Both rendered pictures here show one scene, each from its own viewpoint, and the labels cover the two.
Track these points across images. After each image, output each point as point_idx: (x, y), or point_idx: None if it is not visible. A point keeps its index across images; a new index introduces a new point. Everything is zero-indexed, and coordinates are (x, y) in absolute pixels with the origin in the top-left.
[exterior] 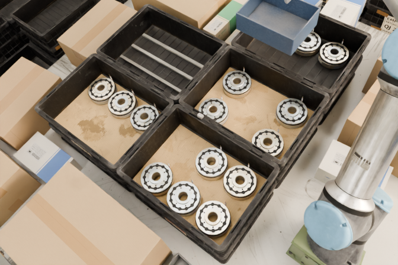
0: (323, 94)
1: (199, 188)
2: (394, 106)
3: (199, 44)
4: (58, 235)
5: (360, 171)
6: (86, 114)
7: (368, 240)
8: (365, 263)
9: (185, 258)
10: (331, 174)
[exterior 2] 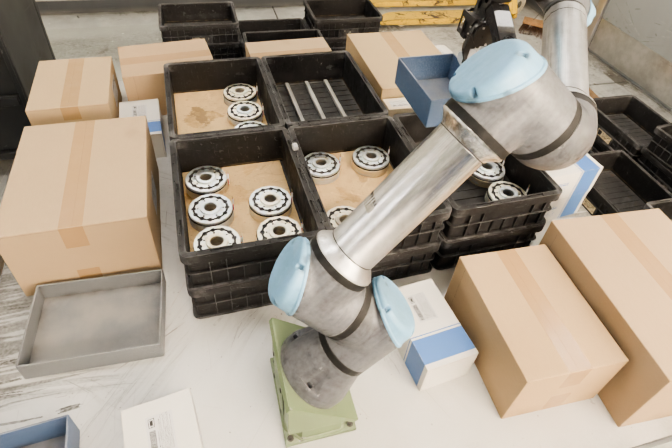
0: (445, 206)
1: (235, 218)
2: (436, 137)
3: (367, 110)
4: (70, 157)
5: (361, 212)
6: (207, 105)
7: (380, 422)
8: (350, 442)
9: (168, 287)
10: None
